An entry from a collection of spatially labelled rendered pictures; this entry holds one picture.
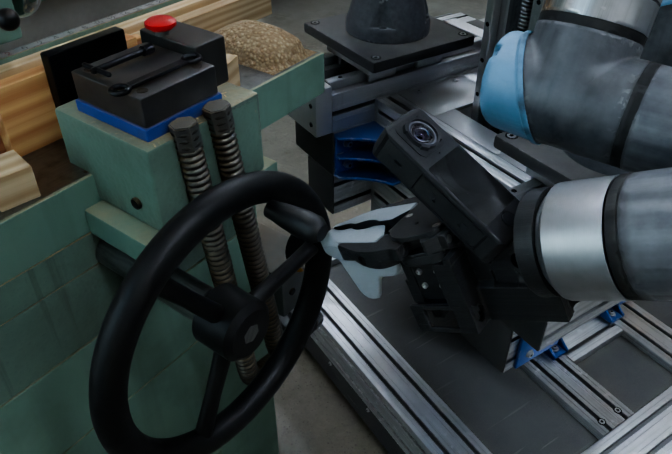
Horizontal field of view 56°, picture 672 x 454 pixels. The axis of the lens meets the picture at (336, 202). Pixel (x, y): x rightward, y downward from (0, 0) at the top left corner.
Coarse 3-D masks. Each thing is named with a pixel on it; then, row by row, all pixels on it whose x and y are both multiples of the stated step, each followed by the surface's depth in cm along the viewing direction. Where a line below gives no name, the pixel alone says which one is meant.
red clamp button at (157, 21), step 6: (150, 18) 60; (156, 18) 60; (162, 18) 60; (168, 18) 60; (174, 18) 60; (144, 24) 60; (150, 24) 59; (156, 24) 59; (162, 24) 59; (168, 24) 59; (174, 24) 60; (150, 30) 60; (156, 30) 59; (162, 30) 60; (168, 30) 60
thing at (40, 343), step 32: (224, 224) 80; (192, 256) 77; (64, 288) 63; (96, 288) 66; (32, 320) 61; (64, 320) 64; (96, 320) 68; (0, 352) 59; (32, 352) 62; (64, 352) 66; (0, 384) 61
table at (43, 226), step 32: (320, 64) 85; (288, 96) 82; (32, 160) 63; (64, 160) 63; (64, 192) 59; (96, 192) 62; (0, 224) 55; (32, 224) 57; (64, 224) 60; (96, 224) 61; (128, 224) 59; (0, 256) 56; (32, 256) 58
